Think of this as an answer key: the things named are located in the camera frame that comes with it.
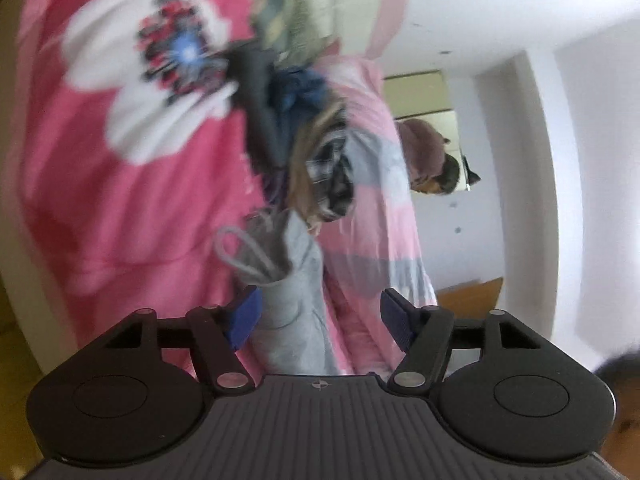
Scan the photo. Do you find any person's head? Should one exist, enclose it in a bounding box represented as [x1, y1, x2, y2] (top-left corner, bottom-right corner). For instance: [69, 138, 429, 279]
[594, 349, 640, 463]

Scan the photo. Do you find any pink floral bed sheet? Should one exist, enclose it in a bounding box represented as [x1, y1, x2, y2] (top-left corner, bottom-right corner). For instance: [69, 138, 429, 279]
[0, 0, 353, 377]

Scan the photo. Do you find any black white plaid shirt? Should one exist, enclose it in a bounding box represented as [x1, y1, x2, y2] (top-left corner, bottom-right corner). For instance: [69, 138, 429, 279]
[304, 130, 357, 223]

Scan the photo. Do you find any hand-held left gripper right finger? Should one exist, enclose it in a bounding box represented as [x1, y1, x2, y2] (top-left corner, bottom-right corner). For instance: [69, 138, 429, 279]
[380, 288, 544, 399]

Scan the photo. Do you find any pale yellow wardrobe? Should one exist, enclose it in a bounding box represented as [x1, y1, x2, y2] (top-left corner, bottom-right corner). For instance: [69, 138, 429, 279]
[383, 70, 474, 194]

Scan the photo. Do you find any brown wooden door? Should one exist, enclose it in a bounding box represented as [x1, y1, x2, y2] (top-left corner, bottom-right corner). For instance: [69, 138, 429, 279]
[434, 276, 507, 335]

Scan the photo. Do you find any pile of unfolded clothes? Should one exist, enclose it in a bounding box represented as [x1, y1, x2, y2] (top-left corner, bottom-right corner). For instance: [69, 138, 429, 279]
[227, 0, 351, 226]

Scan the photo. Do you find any grey drawstring garment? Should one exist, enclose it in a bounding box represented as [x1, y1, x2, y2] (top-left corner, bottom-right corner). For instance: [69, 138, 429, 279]
[214, 209, 347, 377]

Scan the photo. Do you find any pink grey patterned quilt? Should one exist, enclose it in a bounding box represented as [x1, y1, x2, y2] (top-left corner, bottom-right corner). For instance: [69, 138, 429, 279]
[314, 56, 442, 377]

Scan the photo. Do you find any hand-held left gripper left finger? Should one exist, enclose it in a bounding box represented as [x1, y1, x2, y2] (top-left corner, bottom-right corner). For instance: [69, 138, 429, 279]
[104, 285, 264, 397]

